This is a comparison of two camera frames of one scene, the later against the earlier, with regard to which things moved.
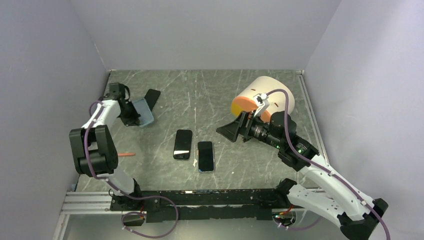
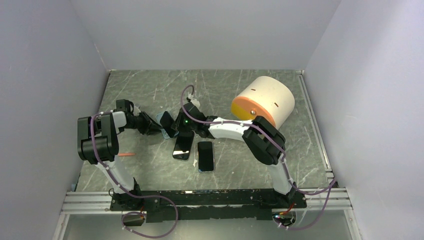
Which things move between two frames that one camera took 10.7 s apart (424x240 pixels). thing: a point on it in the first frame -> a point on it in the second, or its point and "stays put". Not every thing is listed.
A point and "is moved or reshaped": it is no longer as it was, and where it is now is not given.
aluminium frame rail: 88,203 stays put
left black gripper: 133,120 -> 150,126
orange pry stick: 123,154 stays put
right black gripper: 242,123 -> 176,125
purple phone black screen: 182,144 stays put
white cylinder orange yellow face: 245,101 stays put
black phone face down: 151,97 -> 166,120
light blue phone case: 143,109 is moved or reshaped
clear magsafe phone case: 206,157 stays put
